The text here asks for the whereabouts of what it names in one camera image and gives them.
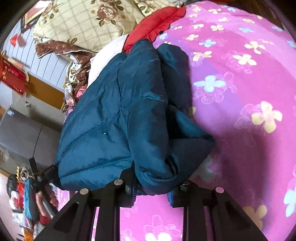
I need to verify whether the cream floral quilt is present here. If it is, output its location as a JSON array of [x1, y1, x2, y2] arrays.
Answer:
[[32, 1, 184, 52]]

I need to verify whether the white pillow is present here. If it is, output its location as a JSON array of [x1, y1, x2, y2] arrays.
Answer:
[[87, 34, 128, 88]]

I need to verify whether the red ruffled pillow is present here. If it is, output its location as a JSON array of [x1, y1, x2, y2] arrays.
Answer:
[[123, 6, 186, 53]]

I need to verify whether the pink floral bed sheet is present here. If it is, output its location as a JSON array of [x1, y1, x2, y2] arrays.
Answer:
[[55, 0, 296, 241]]

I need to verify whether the red hanging banner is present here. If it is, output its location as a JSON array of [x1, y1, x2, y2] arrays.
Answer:
[[1, 53, 29, 96]]

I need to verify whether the dark teal puffer jacket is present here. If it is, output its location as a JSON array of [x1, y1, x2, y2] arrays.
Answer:
[[55, 40, 215, 195]]

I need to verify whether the grey refrigerator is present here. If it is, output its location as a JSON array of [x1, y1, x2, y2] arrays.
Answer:
[[1, 108, 60, 169]]

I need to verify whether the brown patterned blanket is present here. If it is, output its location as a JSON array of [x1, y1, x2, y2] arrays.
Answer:
[[34, 37, 95, 112]]

